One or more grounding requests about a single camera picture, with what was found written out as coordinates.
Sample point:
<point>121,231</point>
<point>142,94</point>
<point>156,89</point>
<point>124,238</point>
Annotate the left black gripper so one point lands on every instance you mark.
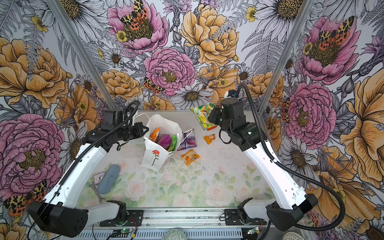
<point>138,126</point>

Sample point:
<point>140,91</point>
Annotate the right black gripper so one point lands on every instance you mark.
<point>216,111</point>

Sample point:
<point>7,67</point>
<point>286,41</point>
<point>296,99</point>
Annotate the small orange sachet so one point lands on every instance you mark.
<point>209,139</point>

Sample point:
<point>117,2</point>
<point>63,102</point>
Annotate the green yellow candy packet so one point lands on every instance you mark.
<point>202,113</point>

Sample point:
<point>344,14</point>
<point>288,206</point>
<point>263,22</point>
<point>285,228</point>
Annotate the red orange snack packet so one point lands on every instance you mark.
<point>155,135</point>

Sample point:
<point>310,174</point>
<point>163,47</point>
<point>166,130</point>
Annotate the small purple snack bag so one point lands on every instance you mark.
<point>189,140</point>

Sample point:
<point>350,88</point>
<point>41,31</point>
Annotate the white paper bag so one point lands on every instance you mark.
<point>154,155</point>

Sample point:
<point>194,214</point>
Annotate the purple grape candy pouch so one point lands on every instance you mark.
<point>165,141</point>

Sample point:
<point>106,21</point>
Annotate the green chips bag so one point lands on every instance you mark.
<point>173,144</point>

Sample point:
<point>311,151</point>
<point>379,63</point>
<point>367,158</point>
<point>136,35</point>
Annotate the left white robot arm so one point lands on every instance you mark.
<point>67,191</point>

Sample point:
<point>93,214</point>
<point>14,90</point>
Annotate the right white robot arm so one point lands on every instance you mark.
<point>291,201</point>

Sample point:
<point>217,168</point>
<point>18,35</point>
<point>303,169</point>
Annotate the floral table mat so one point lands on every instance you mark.
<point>222,177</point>

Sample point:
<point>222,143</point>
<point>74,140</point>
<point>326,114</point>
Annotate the grey oval case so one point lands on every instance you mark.
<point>109,179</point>

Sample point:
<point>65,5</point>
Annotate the small white clock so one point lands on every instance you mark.
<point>98,177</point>

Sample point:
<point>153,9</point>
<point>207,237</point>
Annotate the metal wrench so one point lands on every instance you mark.
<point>94,188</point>

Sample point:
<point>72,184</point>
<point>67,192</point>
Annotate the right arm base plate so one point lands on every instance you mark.
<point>232,218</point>

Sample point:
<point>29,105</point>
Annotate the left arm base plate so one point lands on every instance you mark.
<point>134,219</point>

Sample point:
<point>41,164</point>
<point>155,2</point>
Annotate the aluminium front rail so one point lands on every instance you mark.
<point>186,220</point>

